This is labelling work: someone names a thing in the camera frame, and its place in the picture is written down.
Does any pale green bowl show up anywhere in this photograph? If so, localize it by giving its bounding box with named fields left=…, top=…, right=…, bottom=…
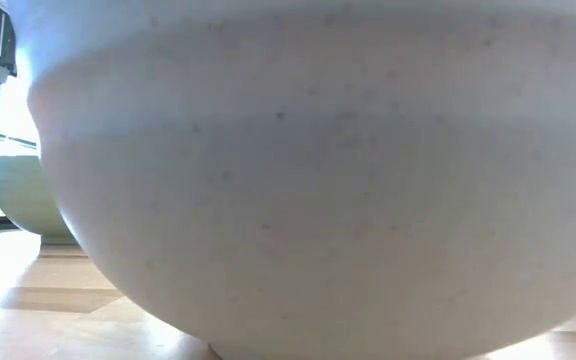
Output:
left=0, top=154, right=78, bottom=246

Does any large white speckled bowl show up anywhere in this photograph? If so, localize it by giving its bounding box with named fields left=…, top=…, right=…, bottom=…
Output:
left=6, top=0, right=576, bottom=360

